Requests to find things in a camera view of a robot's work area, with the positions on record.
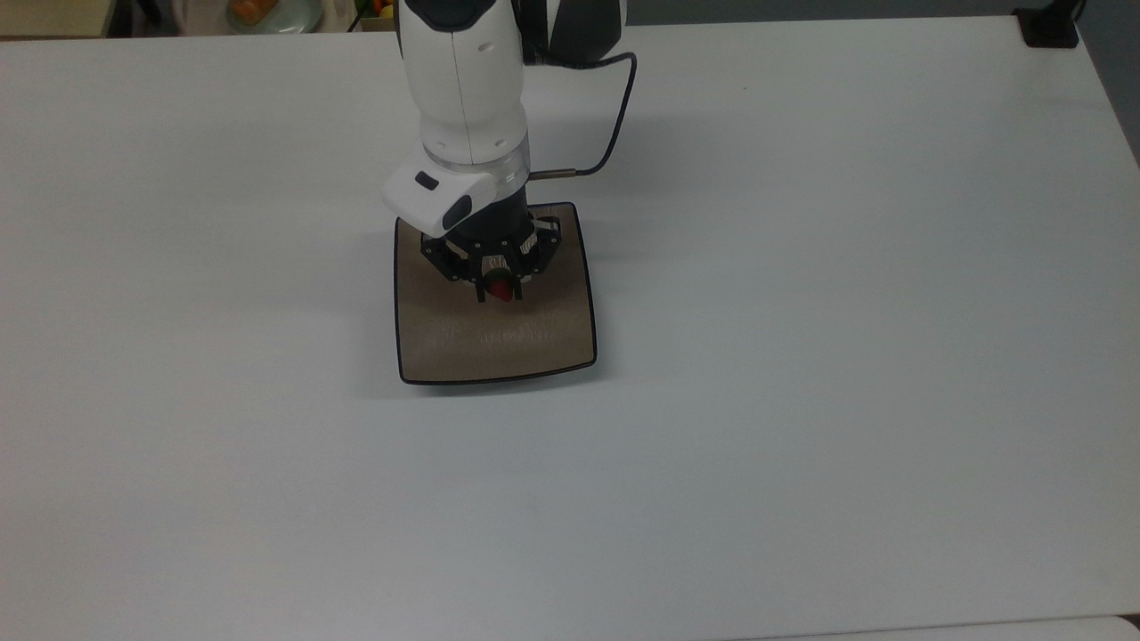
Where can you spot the clear bowl with orange food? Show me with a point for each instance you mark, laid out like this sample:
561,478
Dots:
267,13

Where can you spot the yellow fruit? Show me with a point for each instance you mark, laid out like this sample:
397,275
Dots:
386,11

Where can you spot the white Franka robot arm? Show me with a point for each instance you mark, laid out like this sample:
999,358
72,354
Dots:
463,80

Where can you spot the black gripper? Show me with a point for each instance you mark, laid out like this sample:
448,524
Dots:
499,231

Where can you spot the light wooden furniture top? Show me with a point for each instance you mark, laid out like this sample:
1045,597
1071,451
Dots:
53,16

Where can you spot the small red strawberry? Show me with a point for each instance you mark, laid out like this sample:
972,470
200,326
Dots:
501,290

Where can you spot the square brown ceramic plate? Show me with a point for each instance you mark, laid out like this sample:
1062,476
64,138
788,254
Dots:
499,343

